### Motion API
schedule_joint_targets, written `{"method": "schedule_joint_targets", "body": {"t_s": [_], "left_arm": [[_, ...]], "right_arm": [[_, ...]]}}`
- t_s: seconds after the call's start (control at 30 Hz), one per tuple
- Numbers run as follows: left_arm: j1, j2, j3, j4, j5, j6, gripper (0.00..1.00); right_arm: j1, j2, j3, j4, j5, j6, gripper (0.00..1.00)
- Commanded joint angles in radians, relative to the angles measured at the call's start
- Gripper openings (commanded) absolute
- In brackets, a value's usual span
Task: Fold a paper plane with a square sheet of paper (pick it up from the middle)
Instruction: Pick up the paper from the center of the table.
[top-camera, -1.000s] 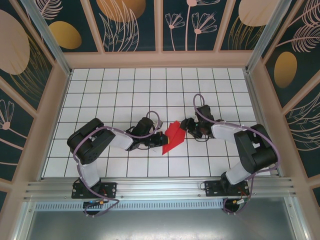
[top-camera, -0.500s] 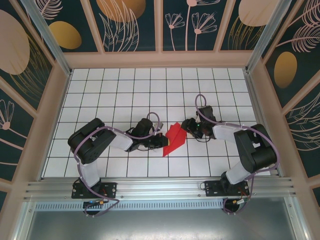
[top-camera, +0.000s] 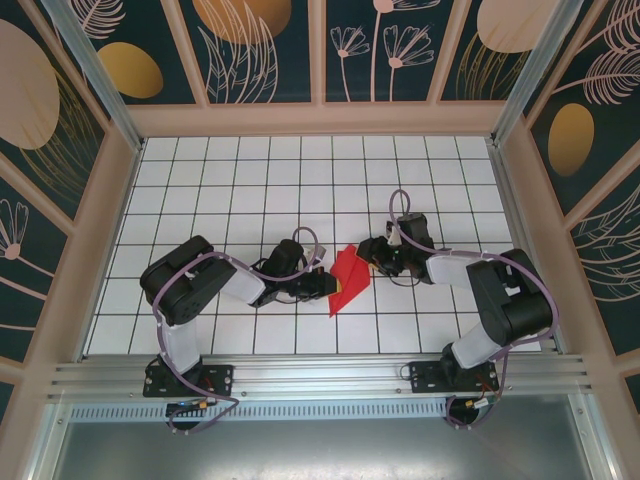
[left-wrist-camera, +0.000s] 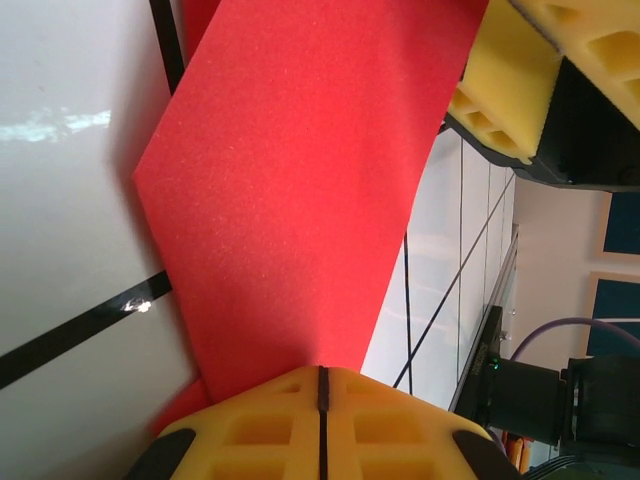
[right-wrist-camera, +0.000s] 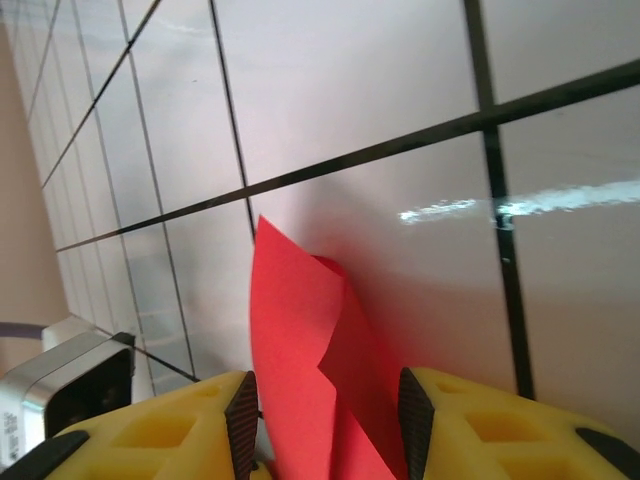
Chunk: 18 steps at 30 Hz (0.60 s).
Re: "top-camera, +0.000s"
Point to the wall panel with flower outlines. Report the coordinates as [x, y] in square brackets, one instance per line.
[400, 50]

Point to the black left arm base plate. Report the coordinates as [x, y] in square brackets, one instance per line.
[220, 377]

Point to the wall panel with leaf outlines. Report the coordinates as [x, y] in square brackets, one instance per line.
[240, 50]

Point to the aluminium side rail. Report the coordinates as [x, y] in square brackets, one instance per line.
[520, 240]

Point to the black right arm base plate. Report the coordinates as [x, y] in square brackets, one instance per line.
[425, 375]

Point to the wall panel with peach circle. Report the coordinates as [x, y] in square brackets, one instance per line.
[500, 30]

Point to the small circuit board with connector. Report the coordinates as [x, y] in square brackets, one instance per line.
[187, 406]

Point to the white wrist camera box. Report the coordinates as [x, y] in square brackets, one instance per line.
[314, 254]
[392, 235]

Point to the grey metal plate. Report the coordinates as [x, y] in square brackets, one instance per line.
[320, 450]

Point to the long aluminium mounting rail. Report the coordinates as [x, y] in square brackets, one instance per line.
[320, 372]

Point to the red paper sheet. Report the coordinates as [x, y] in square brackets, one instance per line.
[350, 285]

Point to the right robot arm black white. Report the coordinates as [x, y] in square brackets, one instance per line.
[510, 300]

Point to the wall panel with gold lines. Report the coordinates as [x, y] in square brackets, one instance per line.
[30, 100]

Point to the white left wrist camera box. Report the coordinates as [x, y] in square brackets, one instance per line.
[314, 254]

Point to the aluminium corner post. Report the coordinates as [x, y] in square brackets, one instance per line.
[95, 65]
[530, 65]

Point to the wall panel with yellow oval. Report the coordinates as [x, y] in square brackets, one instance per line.
[130, 70]

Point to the wall panel with fern outlines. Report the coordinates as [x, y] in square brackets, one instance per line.
[610, 260]

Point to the wall panel with gold oval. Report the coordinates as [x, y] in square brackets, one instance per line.
[570, 140]

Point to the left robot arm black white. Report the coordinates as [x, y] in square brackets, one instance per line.
[185, 285]

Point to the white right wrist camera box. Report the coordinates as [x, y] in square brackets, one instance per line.
[392, 235]

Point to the wall panel with single flower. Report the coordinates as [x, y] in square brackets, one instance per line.
[25, 260]

